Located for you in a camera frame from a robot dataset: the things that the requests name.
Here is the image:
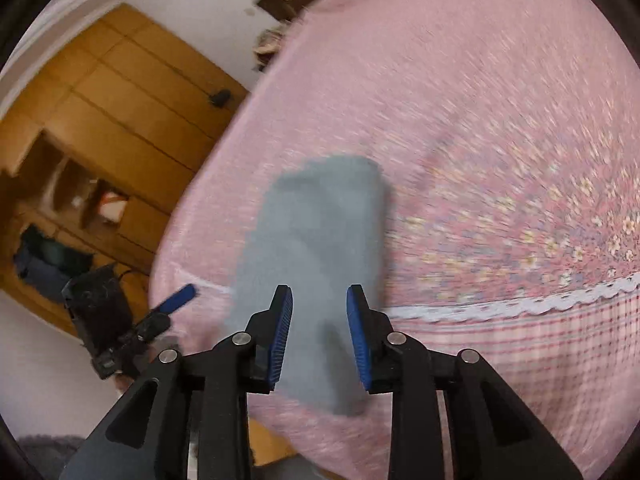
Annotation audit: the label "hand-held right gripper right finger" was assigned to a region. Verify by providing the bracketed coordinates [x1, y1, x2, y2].
[346, 284, 583, 480]

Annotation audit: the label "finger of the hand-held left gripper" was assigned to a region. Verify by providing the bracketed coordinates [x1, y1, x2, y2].
[150, 283, 197, 316]

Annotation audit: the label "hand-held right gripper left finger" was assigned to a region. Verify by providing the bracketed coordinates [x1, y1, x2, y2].
[59, 284, 293, 480]

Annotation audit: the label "grey pants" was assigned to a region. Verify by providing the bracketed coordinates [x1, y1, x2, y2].
[227, 155, 388, 417]

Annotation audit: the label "dark hanging clothes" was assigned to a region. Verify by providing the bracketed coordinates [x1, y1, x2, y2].
[12, 225, 96, 306]

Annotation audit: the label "red and white box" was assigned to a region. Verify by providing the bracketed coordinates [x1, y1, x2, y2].
[95, 187, 128, 223]

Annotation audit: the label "grey fleece clothing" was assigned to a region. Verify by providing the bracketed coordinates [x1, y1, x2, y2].
[17, 435, 88, 480]

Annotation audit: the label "wooden wardrobe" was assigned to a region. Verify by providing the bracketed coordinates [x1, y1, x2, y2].
[0, 2, 251, 336]

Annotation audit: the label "pink floral bed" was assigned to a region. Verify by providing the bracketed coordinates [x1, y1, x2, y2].
[149, 0, 640, 480]

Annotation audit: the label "pile of light clothes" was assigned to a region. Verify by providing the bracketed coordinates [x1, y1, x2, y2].
[252, 25, 296, 68]

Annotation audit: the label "wooden bed frame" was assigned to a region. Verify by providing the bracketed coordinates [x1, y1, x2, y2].
[247, 417, 301, 466]

